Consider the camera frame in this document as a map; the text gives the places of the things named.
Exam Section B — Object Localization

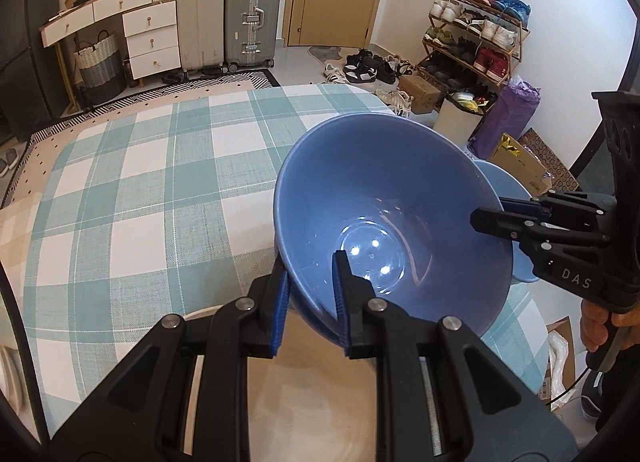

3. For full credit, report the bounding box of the patterned cardboard box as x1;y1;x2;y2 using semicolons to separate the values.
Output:
487;127;581;198

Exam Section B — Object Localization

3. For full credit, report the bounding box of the white dresser with drawers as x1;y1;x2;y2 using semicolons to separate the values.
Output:
40;0;182;80

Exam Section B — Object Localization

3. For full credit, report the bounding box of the black cable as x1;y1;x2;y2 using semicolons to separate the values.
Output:
550;364;593;410

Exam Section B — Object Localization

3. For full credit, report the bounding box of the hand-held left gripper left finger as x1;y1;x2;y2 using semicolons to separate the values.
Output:
50;259;291;462

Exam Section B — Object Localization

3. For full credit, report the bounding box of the pile of shoes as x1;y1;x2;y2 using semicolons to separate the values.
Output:
322;48;416;118

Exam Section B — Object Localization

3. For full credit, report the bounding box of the person's right hand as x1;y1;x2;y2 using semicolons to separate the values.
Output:
580;299;640;354

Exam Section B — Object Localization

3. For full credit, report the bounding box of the teal checked tablecloth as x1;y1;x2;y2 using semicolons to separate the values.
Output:
0;84;551;443

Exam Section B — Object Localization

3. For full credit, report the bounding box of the purple bag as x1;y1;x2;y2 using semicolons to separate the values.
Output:
467;75;542;160

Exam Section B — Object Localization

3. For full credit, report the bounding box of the plain brown cardboard box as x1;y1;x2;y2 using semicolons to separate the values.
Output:
397;73;443;114

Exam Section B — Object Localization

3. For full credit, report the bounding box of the flat cardboard box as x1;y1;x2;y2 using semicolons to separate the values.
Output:
542;316;586;408

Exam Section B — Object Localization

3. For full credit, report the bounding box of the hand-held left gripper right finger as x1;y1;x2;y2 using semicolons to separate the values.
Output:
331;252;576;462

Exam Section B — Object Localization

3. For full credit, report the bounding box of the white trash bin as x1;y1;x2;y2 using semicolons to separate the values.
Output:
434;91;493;148

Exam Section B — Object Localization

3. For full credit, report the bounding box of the beige suitcase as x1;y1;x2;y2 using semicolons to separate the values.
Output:
176;0;227;74

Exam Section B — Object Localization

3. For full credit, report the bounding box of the shoe rack with shoes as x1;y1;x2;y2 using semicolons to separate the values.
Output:
417;0;531;93

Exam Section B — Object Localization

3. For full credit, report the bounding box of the dark grey fridge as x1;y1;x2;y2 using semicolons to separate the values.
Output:
0;0;71;143

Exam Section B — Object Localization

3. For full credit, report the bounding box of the large ridged cream plate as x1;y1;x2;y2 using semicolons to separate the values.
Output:
182;305;383;462

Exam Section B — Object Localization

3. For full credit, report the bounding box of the woven grey white basket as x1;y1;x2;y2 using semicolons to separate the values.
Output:
74;30;126;103

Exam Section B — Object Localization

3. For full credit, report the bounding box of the silver suitcase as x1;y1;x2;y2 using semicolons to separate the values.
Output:
224;0;283;68

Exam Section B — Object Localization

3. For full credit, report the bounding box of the person's shoe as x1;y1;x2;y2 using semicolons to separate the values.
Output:
581;371;606;418

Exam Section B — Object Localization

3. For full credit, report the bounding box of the dark blue bowl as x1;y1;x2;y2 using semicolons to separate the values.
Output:
274;114;515;347

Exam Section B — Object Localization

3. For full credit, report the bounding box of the grey door mat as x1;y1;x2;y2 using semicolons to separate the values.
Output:
306;45;346;66

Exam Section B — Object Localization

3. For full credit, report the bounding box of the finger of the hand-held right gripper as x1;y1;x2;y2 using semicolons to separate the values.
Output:
500;191;616;220
471;207;612;248

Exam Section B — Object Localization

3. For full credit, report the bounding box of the light blue bowl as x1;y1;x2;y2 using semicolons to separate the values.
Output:
470;159;542;284

